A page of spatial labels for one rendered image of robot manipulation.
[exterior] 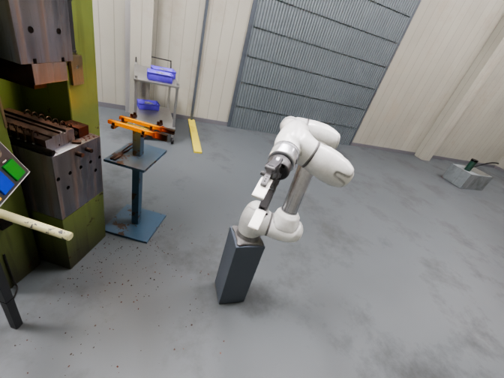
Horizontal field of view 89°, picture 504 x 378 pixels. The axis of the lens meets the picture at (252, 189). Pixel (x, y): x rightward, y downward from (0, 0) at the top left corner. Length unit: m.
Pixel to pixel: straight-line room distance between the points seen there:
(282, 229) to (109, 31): 4.25
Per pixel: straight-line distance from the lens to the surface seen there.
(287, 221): 1.56
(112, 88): 5.23
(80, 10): 2.08
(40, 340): 2.07
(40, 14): 1.68
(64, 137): 1.88
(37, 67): 1.68
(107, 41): 5.09
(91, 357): 1.96
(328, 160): 0.86
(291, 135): 0.84
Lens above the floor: 1.75
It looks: 31 degrees down
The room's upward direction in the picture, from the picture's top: 17 degrees clockwise
